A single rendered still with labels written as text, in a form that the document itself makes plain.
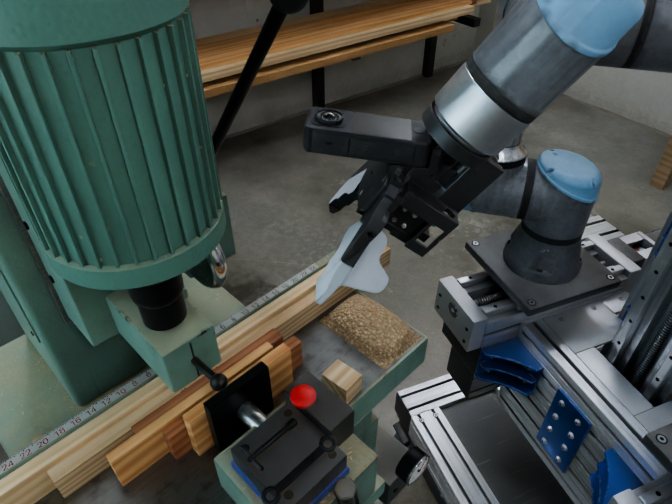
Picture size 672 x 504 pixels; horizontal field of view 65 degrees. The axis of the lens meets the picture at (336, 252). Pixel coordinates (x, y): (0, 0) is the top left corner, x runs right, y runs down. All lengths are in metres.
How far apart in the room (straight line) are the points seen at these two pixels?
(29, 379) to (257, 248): 1.54
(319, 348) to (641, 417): 0.58
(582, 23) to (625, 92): 3.52
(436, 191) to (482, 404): 1.20
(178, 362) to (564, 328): 0.80
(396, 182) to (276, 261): 1.89
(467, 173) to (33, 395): 0.79
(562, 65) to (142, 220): 0.35
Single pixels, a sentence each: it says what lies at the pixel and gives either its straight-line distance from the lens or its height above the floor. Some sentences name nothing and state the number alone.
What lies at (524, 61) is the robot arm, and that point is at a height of 1.39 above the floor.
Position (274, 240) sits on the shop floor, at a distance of 2.46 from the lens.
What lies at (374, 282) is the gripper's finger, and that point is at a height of 1.18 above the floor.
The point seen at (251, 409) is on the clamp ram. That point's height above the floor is 0.96.
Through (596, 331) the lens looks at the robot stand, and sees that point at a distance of 1.19.
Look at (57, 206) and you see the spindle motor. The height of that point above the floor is 1.29.
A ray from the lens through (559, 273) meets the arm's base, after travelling 1.11.
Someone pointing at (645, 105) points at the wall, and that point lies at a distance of 3.91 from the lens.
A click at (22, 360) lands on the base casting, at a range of 1.08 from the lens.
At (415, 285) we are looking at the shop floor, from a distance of 2.24.
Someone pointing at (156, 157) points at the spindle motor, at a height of 1.32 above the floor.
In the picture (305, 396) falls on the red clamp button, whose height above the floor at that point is 1.03.
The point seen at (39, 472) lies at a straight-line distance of 0.74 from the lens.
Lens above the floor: 1.53
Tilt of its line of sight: 40 degrees down
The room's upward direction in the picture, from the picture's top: straight up
